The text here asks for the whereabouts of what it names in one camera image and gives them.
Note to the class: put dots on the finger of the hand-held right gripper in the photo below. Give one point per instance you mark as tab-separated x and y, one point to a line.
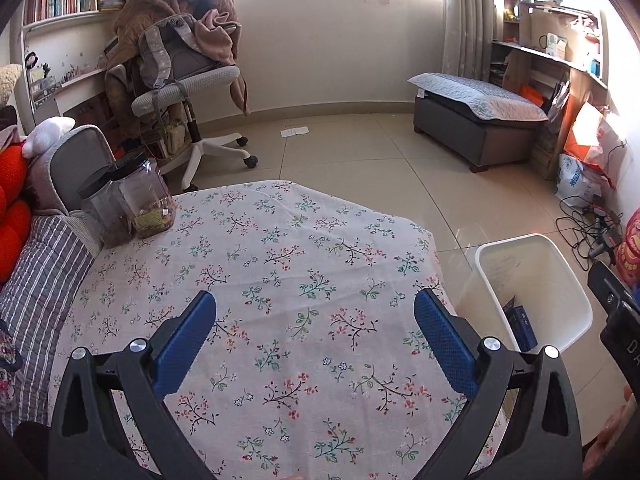
607	285

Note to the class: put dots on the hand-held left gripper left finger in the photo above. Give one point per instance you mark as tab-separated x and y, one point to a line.
185	345

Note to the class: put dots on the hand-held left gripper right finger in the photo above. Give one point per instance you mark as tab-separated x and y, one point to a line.
445	345

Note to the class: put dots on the white plastic trash bin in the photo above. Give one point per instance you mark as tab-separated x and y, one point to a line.
550	280

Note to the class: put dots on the blue paper box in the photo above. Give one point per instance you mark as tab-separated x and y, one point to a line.
522	327

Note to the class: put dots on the person's right hand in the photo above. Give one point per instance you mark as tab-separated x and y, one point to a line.
617	435

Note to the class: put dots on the red snack bucket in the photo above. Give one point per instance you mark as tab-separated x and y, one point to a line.
631	250

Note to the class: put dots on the white bag blue print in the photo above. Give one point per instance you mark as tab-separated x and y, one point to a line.
575	180

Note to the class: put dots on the floral tablecloth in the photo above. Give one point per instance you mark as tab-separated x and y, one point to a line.
300	310

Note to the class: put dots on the orange and white shopping bag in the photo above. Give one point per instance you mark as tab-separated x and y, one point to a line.
587	135

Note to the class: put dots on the clear plastic jar black lid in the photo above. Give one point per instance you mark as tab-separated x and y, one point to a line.
102	215
147	195

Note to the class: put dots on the grey striped cushion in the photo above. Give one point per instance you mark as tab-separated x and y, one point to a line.
40	280

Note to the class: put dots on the dark floral cloth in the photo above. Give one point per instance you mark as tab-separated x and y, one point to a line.
10	365

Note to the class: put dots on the dark grey ottoman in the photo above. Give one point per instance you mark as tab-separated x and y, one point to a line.
475	140

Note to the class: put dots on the wooden desk with hutch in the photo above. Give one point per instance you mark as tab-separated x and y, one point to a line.
575	85

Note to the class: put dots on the quilted grey pad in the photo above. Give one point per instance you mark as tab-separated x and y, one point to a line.
475	95

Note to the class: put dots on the red plush toy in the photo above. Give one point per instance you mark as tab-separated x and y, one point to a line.
12	185

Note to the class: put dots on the white paper sheet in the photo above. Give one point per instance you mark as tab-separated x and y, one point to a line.
295	131

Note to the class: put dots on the white plush toy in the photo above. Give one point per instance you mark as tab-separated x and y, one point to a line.
47	135

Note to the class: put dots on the grey swivel office chair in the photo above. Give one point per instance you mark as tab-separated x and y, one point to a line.
200	82

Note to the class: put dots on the white desk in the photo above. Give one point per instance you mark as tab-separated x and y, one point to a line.
75	90

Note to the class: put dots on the grey backpack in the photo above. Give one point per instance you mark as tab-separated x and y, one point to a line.
175	52

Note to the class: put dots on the beige curtain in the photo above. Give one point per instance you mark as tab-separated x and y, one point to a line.
467	20

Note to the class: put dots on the pink blanket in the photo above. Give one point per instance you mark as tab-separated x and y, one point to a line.
217	35

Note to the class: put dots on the beige plush toy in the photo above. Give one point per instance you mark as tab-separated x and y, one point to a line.
9	85

